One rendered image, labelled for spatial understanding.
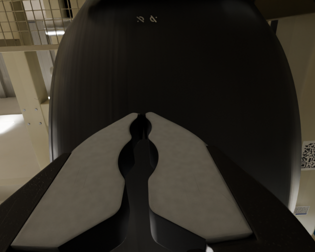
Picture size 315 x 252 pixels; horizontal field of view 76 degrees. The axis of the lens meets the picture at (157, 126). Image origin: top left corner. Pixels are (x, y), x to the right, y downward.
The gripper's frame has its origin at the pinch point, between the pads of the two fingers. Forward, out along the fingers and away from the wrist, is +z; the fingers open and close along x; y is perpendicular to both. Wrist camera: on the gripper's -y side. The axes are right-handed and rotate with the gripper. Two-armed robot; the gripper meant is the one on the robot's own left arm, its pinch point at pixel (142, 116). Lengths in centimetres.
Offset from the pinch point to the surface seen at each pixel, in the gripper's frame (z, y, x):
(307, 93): 24.1, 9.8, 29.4
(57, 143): 7.9, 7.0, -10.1
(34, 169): 345, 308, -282
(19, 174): 329, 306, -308
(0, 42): 70, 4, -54
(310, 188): 21, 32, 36
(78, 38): 14.8, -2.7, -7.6
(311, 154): 22.4, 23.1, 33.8
